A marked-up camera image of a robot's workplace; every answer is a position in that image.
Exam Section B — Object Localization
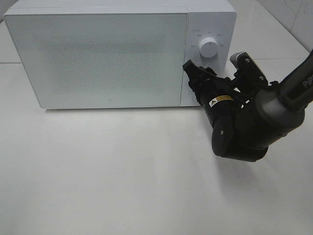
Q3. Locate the white microwave oven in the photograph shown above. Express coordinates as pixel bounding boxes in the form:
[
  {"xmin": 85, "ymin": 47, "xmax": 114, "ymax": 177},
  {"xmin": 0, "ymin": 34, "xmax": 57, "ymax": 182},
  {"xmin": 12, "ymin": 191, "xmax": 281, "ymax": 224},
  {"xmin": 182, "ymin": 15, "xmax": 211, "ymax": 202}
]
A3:
[{"xmin": 3, "ymin": 0, "xmax": 237, "ymax": 109}]

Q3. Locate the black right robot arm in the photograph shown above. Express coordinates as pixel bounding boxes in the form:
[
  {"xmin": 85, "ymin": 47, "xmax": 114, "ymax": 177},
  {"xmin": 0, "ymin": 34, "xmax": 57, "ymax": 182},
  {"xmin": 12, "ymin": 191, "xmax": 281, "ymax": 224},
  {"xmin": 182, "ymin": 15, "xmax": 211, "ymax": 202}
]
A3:
[{"xmin": 183, "ymin": 52, "xmax": 313, "ymax": 162}]

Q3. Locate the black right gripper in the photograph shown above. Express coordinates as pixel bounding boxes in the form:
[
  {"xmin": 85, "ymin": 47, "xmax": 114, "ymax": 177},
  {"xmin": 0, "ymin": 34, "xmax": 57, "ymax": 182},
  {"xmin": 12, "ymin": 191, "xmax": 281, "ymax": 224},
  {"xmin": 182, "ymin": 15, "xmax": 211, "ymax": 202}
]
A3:
[{"xmin": 182, "ymin": 51, "xmax": 268, "ymax": 130}]

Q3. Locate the white upper microwave knob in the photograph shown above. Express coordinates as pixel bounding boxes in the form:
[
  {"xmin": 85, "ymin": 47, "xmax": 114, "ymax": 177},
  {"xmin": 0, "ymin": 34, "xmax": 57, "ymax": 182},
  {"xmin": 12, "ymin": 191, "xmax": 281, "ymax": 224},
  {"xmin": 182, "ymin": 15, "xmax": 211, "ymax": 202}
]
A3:
[{"xmin": 199, "ymin": 37, "xmax": 219, "ymax": 58}]

